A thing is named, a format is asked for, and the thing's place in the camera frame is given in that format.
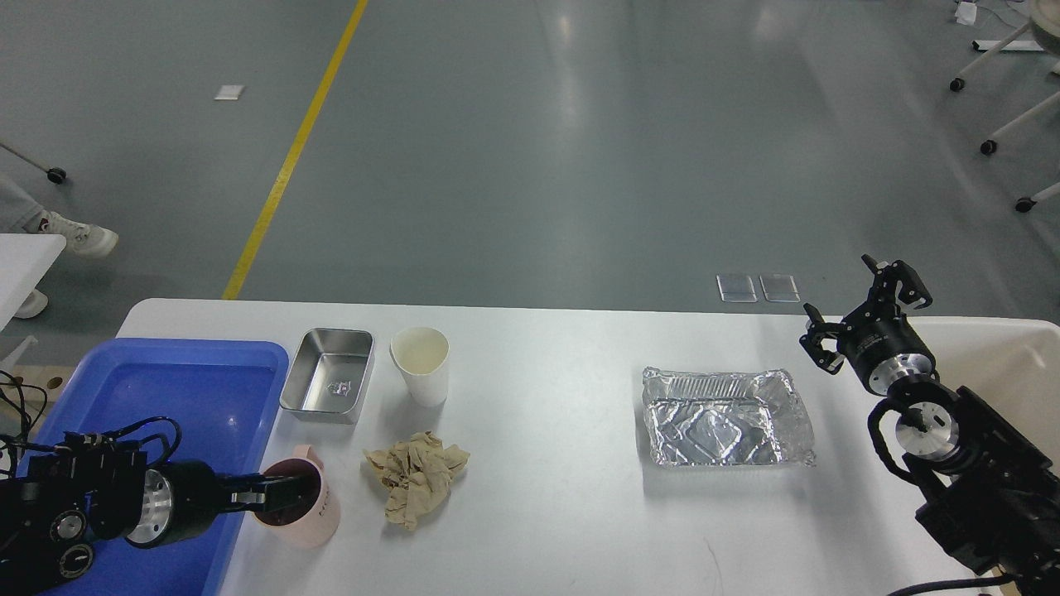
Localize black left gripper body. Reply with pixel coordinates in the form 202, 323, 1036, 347
124, 460, 253, 550

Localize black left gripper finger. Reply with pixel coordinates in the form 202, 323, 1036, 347
228, 493, 320, 526
249, 470, 322, 497

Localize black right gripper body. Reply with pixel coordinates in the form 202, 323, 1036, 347
836, 318, 936, 396

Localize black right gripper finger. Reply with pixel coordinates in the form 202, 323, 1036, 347
860, 255, 932, 320
799, 303, 853, 376

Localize pink mug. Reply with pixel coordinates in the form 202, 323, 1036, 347
255, 444, 340, 550

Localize stainless steel rectangular container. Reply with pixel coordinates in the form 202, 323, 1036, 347
280, 328, 375, 426

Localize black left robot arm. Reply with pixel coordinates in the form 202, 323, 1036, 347
2, 418, 325, 595

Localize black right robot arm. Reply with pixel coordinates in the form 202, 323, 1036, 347
799, 255, 1059, 595

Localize right clear floor plate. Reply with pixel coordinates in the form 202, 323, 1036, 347
759, 274, 800, 303

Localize clear floor plate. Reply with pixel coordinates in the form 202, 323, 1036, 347
759, 274, 800, 303
716, 274, 759, 303

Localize blue plastic tray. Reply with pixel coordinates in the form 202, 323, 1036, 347
36, 337, 289, 595

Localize left clear floor plate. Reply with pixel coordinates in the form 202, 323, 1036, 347
716, 274, 759, 303

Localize white plastic bin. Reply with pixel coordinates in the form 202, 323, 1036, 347
909, 316, 1059, 464

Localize crumpled brown paper napkin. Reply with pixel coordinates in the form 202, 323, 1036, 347
363, 431, 470, 532

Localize aluminium foil tray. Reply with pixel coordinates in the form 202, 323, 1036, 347
641, 367, 817, 470

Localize white paper cup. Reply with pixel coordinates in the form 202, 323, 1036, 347
389, 327, 451, 408

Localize white side table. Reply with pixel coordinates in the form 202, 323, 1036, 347
1, 233, 67, 329

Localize white wheeled chair base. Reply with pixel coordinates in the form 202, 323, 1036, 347
951, 0, 1060, 214

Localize person in grey trousers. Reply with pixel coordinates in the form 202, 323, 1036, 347
1, 175, 120, 259

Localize black caster left stand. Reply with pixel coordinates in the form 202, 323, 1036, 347
1, 139, 67, 185

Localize white paper scrap on floor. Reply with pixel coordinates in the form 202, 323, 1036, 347
214, 84, 245, 102

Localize black cables at left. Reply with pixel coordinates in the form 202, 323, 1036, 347
0, 369, 49, 474

